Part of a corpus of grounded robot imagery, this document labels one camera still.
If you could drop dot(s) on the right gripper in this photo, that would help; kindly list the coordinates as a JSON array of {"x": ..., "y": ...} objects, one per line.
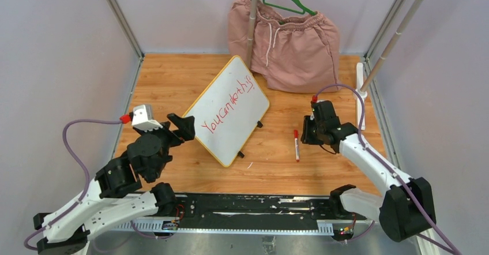
[{"x": 307, "y": 137}]

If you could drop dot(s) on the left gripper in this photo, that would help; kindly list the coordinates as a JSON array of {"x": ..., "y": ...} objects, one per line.
[{"x": 186, "y": 125}]

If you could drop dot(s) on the white marker pen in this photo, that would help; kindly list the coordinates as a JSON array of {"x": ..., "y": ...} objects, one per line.
[{"x": 297, "y": 151}]

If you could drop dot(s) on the yellow framed whiteboard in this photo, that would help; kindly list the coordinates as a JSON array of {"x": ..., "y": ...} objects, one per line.
[{"x": 228, "y": 111}]

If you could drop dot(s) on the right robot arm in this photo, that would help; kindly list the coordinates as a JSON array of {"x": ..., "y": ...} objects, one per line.
[{"x": 405, "y": 206}]

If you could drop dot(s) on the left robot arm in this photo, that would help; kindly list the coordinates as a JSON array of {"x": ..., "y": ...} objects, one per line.
[{"x": 126, "y": 188}]

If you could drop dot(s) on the pink shorts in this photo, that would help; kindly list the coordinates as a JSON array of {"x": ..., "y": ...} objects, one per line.
[{"x": 299, "y": 54}]

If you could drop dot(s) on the green clothes hanger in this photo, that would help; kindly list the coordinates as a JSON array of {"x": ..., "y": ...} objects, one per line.
[{"x": 298, "y": 7}]

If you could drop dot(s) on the clothes rack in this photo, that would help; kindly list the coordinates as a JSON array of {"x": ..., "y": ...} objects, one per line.
[{"x": 364, "y": 73}]

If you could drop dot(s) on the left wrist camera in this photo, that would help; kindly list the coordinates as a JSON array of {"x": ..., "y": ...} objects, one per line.
[{"x": 143, "y": 118}]

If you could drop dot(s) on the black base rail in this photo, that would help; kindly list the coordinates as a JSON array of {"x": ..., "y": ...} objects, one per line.
[{"x": 256, "y": 213}]

